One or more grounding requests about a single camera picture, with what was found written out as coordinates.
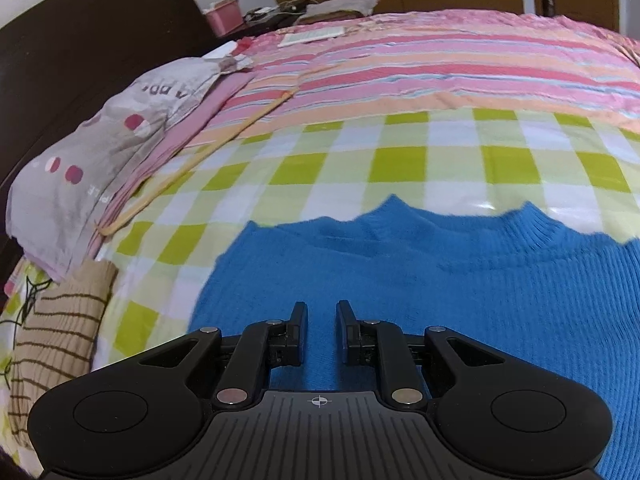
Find pink plastic basket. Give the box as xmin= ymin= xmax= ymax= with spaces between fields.
xmin=202 ymin=0 xmax=246 ymax=37

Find dark nightstand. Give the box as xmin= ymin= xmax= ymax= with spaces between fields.
xmin=215 ymin=0 xmax=321 ymax=42

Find pink striped blanket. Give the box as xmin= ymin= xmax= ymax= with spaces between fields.
xmin=184 ymin=10 xmax=640 ymax=150

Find beige brown-striped knit garment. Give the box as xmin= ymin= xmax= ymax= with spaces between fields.
xmin=9 ymin=260 xmax=119 ymax=443

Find grey dotted pillow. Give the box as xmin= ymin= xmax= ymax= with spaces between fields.
xmin=6 ymin=42 xmax=251 ymax=270

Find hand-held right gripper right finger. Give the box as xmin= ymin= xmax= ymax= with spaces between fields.
xmin=336 ymin=300 xmax=507 ymax=406

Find green white checked bed sheet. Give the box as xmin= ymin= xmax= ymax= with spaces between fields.
xmin=0 ymin=106 xmax=640 ymax=463

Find blue striped knit sweater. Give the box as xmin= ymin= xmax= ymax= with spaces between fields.
xmin=189 ymin=195 xmax=640 ymax=480

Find grey folded cloth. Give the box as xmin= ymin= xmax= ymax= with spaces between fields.
xmin=299 ymin=0 xmax=382 ymax=24

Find long wooden stick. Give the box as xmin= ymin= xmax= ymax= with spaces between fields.
xmin=97 ymin=62 xmax=347 ymax=237

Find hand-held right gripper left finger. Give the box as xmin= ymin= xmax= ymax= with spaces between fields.
xmin=135 ymin=301 xmax=309 ymax=409

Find flat white pad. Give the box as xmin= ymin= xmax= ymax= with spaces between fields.
xmin=277 ymin=26 xmax=347 ymax=49

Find pink pillow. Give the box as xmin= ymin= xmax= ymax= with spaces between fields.
xmin=45 ymin=71 xmax=259 ymax=282

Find dark wooden headboard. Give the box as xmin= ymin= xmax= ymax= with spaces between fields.
xmin=0 ymin=0 xmax=221 ymax=243

